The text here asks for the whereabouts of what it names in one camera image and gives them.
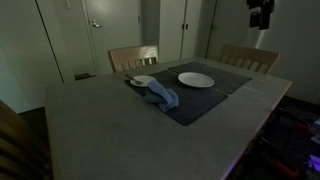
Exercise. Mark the plain interior door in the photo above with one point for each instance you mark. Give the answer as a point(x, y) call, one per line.
point(230, 30)

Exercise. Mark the small white plate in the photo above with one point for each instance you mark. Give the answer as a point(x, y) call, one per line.
point(147, 79)

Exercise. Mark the blue microfibre towel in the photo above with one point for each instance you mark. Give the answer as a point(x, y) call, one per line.
point(163, 96)

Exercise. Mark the dark woven placemat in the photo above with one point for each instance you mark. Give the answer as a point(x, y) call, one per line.
point(196, 105)
point(228, 78)

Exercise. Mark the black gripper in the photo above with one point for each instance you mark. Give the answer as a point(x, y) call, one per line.
point(258, 3)

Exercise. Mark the dark closet door latch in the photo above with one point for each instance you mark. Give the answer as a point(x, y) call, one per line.
point(185, 26)

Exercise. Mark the black floor door stop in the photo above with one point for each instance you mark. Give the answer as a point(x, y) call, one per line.
point(85, 76)

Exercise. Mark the metal spoon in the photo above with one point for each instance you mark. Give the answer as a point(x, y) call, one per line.
point(136, 81)

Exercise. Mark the large white plate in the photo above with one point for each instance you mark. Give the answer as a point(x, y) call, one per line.
point(196, 80)

